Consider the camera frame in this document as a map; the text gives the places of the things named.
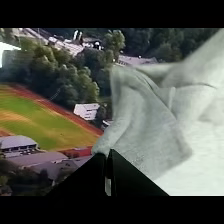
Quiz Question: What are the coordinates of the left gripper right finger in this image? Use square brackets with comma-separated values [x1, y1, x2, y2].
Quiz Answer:
[109, 148, 170, 197]

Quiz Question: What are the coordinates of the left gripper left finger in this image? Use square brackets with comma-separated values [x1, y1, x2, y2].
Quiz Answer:
[45, 152, 108, 197]

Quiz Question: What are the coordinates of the light grey garment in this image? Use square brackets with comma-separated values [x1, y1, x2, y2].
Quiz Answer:
[91, 28, 224, 197]

